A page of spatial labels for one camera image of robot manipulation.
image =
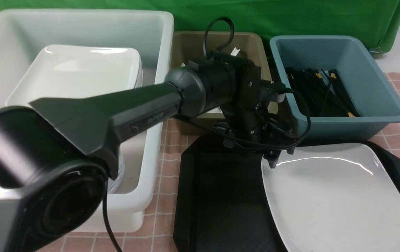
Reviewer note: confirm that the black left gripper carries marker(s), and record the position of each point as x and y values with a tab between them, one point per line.
250	123

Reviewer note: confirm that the olive plastic bin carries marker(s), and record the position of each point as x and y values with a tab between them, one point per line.
188	45

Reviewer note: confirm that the green backdrop cloth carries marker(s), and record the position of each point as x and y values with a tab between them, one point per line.
374	22

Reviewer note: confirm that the large white plastic tub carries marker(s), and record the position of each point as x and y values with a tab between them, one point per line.
25	32

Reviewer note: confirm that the pile of white spoons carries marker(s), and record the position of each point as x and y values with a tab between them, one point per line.
235	51

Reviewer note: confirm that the stack of white square plates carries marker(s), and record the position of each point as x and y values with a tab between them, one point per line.
68	71

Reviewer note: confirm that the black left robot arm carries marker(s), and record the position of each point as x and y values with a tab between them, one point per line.
57	155

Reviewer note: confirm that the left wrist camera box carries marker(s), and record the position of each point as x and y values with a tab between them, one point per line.
272	92

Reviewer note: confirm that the blue plastic bin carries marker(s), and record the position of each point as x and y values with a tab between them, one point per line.
374	98

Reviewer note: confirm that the pile of black chopsticks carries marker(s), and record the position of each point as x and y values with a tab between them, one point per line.
322	92

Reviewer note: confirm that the pink checkered tablecloth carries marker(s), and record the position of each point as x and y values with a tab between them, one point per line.
156	230

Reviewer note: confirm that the large white rice plate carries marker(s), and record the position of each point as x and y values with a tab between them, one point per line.
343	197

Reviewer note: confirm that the black serving tray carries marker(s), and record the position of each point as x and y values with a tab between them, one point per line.
222	204

